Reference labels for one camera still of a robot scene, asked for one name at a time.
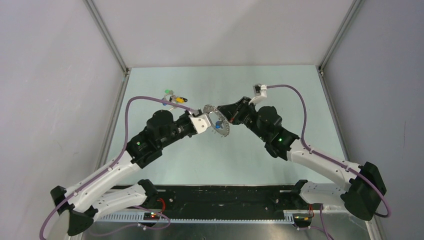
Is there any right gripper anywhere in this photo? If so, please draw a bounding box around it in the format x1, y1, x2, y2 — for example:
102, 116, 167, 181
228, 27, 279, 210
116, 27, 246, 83
218, 96, 269, 141

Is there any aluminium corner frame post left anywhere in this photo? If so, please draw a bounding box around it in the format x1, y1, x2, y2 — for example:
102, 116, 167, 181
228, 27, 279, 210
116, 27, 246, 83
83, 0, 129, 77

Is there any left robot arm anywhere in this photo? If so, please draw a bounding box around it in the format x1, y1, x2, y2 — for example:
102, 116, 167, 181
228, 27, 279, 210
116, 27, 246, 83
50, 110, 213, 238

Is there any aluminium corner frame post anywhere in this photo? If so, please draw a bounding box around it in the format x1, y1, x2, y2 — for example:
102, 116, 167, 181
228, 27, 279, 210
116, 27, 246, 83
317, 0, 365, 77
83, 0, 129, 77

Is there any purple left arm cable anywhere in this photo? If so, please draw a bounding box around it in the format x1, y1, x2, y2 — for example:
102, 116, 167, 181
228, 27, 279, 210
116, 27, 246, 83
39, 96, 204, 240

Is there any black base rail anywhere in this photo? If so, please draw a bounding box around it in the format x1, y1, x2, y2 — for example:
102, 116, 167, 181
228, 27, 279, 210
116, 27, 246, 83
141, 185, 320, 220

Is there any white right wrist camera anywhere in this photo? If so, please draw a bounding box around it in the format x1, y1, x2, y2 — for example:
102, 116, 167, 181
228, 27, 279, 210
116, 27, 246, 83
248, 83, 267, 105

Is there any aluminium corner frame post right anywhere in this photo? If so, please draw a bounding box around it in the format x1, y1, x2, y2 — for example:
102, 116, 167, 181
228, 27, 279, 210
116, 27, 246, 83
317, 0, 365, 77

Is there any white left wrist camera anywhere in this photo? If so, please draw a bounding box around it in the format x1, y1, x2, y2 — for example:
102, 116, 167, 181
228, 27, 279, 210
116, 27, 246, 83
189, 113, 212, 134

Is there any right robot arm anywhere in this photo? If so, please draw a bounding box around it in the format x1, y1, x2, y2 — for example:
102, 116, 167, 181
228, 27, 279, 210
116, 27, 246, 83
217, 97, 387, 221

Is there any slotted cable duct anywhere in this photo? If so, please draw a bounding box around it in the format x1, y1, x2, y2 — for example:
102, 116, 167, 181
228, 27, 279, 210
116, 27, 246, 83
97, 211, 294, 224

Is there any pile of removed keys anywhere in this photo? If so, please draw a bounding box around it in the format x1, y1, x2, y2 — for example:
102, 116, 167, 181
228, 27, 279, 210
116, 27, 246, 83
162, 89, 188, 104

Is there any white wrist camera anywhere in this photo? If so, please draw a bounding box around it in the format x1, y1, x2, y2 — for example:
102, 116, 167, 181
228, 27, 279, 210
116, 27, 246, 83
189, 113, 212, 134
248, 83, 267, 105

